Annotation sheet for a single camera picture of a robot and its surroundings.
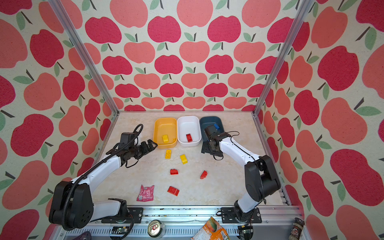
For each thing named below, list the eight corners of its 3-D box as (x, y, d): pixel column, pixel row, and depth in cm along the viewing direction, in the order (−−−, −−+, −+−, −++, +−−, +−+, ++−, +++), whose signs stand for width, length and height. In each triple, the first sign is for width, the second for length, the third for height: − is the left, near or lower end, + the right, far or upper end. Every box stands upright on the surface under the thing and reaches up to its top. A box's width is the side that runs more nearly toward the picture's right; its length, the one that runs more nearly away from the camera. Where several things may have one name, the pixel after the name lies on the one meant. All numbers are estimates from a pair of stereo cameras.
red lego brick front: (167, 191, 84) (166, 190, 82) (170, 186, 86) (169, 185, 84) (177, 196, 82) (176, 195, 81) (179, 191, 84) (179, 189, 83)
